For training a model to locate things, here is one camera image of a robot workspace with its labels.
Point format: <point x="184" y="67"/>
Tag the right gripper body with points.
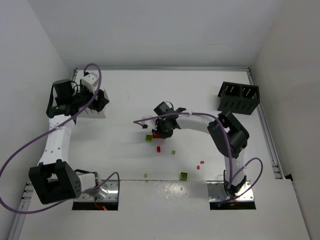
<point x="163" y="130"/>

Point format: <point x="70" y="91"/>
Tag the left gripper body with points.
<point x="99" y="100"/>

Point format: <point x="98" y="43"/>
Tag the red long lego brick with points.
<point x="156" y="136"/>

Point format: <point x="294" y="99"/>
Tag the lime lego brick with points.
<point x="183" y="176"/>
<point x="148" y="138"/>

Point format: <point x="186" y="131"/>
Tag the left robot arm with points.
<point x="53" y="178"/>

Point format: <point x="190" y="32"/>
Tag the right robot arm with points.
<point x="228" y="134"/>

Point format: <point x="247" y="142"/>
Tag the white two-compartment container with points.
<point x="90" y="112"/>

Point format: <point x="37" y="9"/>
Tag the small red flat lego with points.
<point x="158" y="149"/>

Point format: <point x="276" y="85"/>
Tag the lime lego brick front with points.
<point x="183" y="176"/>

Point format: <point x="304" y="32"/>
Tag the black container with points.
<point x="238" y="98"/>

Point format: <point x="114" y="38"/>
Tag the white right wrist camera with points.
<point x="148" y="124"/>

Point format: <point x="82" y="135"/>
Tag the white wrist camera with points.
<point x="148" y="124"/>
<point x="90" y="81"/>

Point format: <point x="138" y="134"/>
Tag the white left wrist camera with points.
<point x="90" y="81"/>

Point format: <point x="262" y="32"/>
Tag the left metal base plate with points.
<point x="108" y="193"/>

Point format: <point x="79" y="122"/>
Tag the metal base plate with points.
<point x="217" y="193"/>
<point x="108" y="193"/>

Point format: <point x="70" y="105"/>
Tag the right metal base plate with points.
<point x="217" y="193"/>

